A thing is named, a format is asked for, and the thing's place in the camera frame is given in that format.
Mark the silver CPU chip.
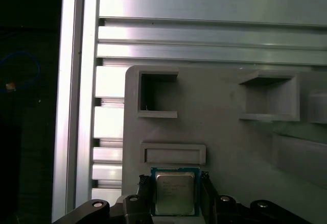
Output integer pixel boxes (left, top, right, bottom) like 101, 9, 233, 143
150, 166, 201, 217

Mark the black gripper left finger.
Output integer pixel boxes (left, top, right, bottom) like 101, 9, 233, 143
52, 174, 154, 224

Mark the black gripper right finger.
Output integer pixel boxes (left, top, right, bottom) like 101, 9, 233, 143
198, 171, 310, 224

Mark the grey parts rack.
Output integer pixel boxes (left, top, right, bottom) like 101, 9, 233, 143
122, 64, 327, 224

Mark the blue floor cable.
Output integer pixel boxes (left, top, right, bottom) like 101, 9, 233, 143
0, 51, 41, 92

